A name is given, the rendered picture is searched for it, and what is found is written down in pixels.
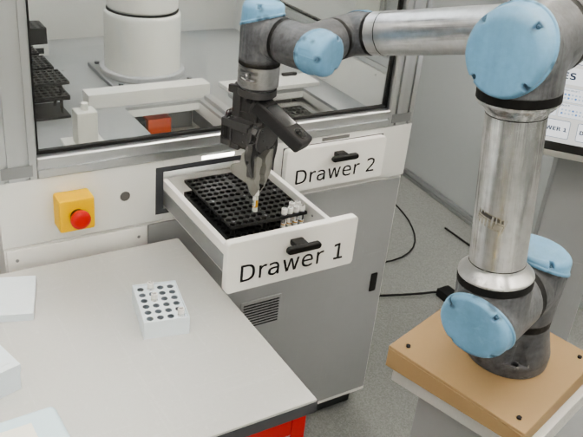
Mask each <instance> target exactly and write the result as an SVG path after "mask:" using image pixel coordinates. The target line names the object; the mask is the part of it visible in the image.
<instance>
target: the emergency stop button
mask: <svg viewBox="0 0 583 437"><path fill-rule="evenodd" d="M90 222H91V217H90V215H89V213H88V212H86V211H84V210H79V211H76V212H74V213H73V214H72V216H71V218H70V223H71V224H72V226H73V227H74V228H76V229H78V230H81V229H84V228H86V227H87V226H88V225H89V224H90Z"/></svg>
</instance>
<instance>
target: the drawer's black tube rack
mask: <svg viewBox="0 0 583 437"><path fill-rule="evenodd" d="M195 181H196V182H195ZM184 183H185V184H186V185H187V186H188V187H189V188H190V189H191V190H192V191H188V192H184V197H185V198H186V199H187V200H188V201H189V202H190V203H191V204H192V205H193V206H194V207H195V208H196V209H197V210H198V211H199V213H200V214H201V215H202V216H203V217H204V218H205V219H206V220H207V221H208V222H209V223H210V224H211V225H212V226H213V227H214V228H215V229H216V230H217V232H218V233H219V234H220V235H221V236H222V237H223V238H224V239H225V240H228V239H231V238H239V237H243V236H247V235H252V234H255V233H260V232H267V231H271V230H276V229H279V228H284V227H280V224H281V220H276V221H272V222H267V223H263V224H259V225H251V226H247V227H242V228H238V229H234V230H231V229H230V228H229V227H228V226H227V225H226V223H230V222H235V221H239V220H243V219H250V218H255V217H259V216H264V215H265V216H267V215H268V214H273V213H277V212H281V211H282V208H283V207H286V208H288V206H289V202H290V201H293V202H295V201H294V200H293V199H292V198H291V197H289V196H288V195H287V194H286V193H285V192H283V191H282V190H281V189H280V188H279V187H277V186H276V185H275V184H274V183H272V182H271V181H270V180H269V179H267V181H266V183H265V186H264V188H263V189H262V190H261V192H260V193H259V202H258V211H257V212H253V211H252V197H253V196H252V195H251V194H250V193H249V190H248V186H247V184H246V183H245V182H244V181H243V180H241V179H239V178H238V177H236V176H235V175H233V174H232V173H222V174H216V175H211V176H206V177H200V178H195V179H185V180H184ZM198 185H199V186H198Z"/></svg>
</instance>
